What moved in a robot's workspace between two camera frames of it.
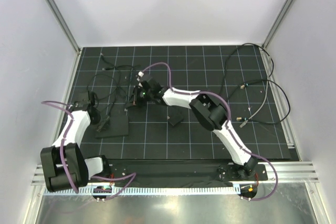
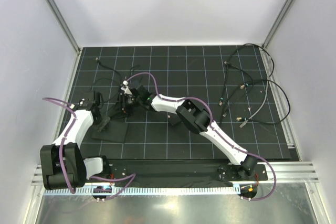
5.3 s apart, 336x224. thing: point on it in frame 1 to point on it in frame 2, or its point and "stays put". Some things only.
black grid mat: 181,103 stays put
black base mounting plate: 183,170 stays put
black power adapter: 175,118 stays put
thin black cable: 115,91 to 97,60
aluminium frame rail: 289,172 stays put
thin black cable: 115,66 to 241,96
